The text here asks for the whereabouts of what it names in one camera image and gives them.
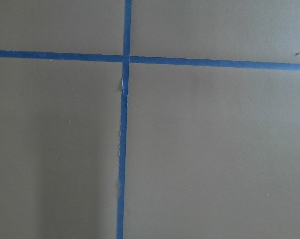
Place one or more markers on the brown paper table cover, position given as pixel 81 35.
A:
pixel 149 119

